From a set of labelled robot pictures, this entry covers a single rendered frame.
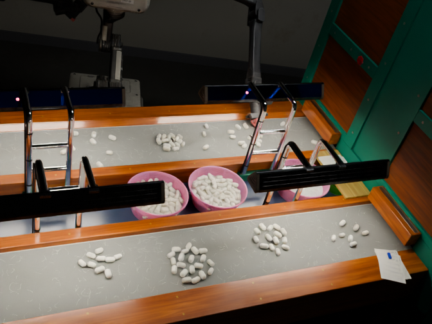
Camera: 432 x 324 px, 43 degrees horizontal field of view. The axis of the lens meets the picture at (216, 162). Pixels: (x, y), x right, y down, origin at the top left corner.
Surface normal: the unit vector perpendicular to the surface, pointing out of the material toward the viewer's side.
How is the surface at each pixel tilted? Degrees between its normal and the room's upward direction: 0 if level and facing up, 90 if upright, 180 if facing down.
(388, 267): 0
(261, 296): 0
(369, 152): 90
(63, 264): 0
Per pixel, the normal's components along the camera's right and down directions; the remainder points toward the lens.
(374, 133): -0.91, 0.07
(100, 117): 0.22, -0.75
